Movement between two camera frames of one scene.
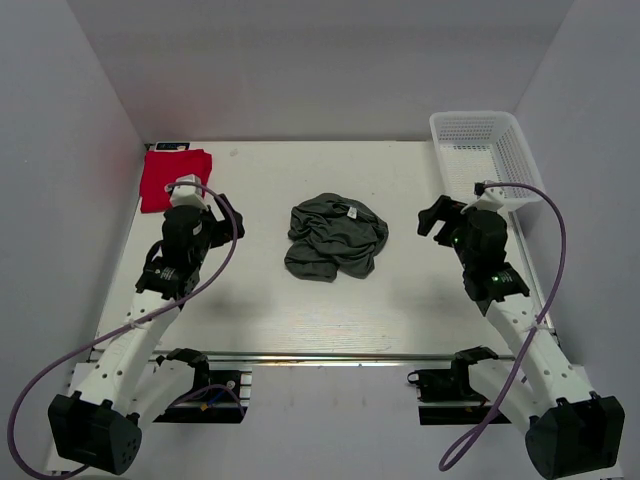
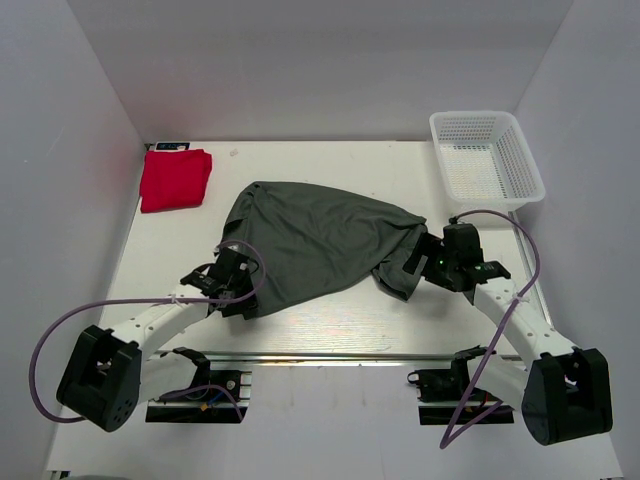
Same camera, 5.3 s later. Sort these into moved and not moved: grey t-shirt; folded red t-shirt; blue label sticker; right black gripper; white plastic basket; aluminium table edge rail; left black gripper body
Moved: left black gripper body; grey t-shirt; right black gripper
Not moved: blue label sticker; white plastic basket; folded red t-shirt; aluminium table edge rail
